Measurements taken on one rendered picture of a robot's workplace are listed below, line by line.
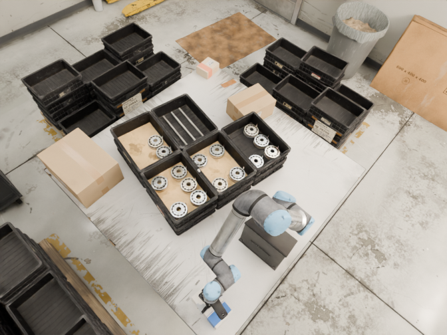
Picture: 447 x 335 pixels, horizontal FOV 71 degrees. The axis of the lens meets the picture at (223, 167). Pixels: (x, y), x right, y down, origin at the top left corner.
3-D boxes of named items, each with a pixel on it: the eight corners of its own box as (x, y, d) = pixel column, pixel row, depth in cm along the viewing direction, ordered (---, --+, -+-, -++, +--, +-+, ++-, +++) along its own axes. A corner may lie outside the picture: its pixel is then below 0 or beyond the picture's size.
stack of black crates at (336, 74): (334, 98, 344) (352, 64, 305) (318, 113, 330) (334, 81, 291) (303, 78, 357) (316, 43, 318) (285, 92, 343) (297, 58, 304)
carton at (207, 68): (207, 64, 277) (208, 56, 270) (218, 70, 273) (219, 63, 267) (196, 73, 269) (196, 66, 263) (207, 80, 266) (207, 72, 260)
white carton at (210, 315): (231, 314, 173) (233, 311, 165) (215, 330, 168) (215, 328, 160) (207, 285, 180) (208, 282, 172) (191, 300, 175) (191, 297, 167)
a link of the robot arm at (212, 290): (225, 290, 139) (211, 302, 136) (223, 294, 149) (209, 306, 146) (214, 275, 142) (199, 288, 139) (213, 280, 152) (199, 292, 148)
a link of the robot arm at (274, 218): (298, 203, 176) (261, 191, 130) (319, 221, 169) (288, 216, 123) (285, 219, 179) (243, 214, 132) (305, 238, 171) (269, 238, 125)
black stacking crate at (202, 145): (254, 180, 205) (257, 171, 196) (217, 204, 194) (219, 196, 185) (218, 139, 220) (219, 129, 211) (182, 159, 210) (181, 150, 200)
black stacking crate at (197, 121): (217, 139, 220) (219, 129, 211) (182, 159, 210) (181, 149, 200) (186, 104, 236) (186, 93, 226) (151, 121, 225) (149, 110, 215)
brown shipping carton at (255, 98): (243, 130, 240) (245, 117, 227) (225, 112, 249) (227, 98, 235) (272, 114, 251) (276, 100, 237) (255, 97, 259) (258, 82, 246)
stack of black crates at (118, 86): (134, 94, 326) (126, 59, 287) (153, 110, 316) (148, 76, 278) (102, 115, 309) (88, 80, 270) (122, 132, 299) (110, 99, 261)
